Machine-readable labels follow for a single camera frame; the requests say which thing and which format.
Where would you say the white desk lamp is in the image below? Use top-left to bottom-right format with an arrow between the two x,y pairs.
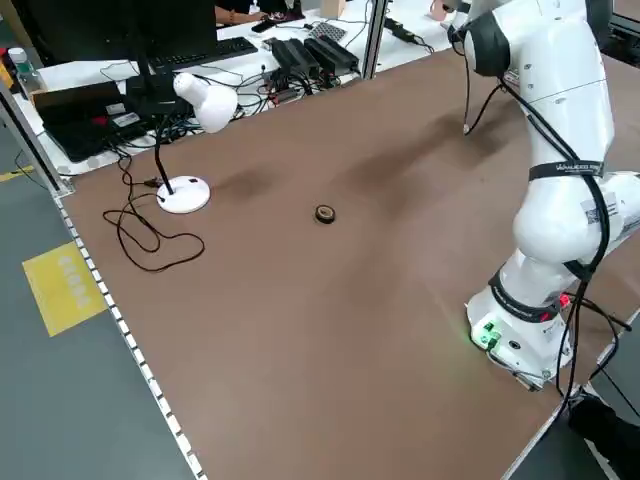
155,71 -> 239,216

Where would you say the black power supply box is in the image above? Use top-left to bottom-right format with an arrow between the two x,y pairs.
271,38 -> 322,78
303,36 -> 362,73

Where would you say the checkered calibration board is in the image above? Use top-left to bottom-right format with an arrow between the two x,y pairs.
308,20 -> 349,43

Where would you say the black keyboard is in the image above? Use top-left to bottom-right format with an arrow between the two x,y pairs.
146,36 -> 260,72

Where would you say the black adapter with yellow label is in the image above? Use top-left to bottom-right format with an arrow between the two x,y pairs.
383,17 -> 417,45

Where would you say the person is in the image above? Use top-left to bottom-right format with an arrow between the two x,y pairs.
213,3 -> 269,27
566,392 -> 640,480

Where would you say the black laptop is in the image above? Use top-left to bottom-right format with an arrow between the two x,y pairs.
31,81 -> 154,164

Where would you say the black monitor with stand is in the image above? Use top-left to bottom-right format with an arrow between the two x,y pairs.
29,0 -> 220,117

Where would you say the clear water bottle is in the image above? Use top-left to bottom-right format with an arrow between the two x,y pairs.
6,47 -> 43,98

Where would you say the black lamp cable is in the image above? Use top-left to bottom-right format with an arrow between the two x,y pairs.
102,152 -> 207,274

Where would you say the aluminium frame post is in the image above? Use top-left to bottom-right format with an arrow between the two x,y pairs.
360,0 -> 390,82
0,79 -> 77,196

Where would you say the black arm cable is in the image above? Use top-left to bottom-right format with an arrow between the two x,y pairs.
447,22 -> 633,402

